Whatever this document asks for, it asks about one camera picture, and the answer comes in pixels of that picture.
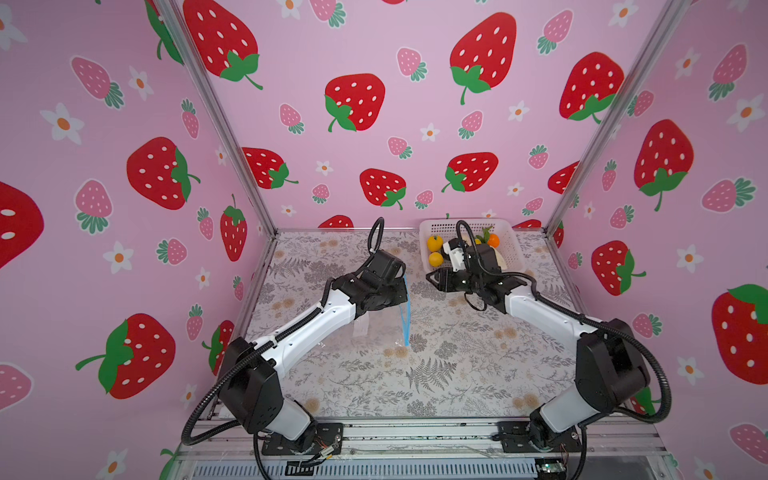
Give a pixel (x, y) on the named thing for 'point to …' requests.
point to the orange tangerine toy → (494, 240)
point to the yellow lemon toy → (435, 259)
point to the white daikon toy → (500, 260)
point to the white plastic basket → (505, 228)
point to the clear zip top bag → (390, 325)
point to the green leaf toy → (485, 235)
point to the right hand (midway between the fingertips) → (430, 274)
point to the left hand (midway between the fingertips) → (406, 291)
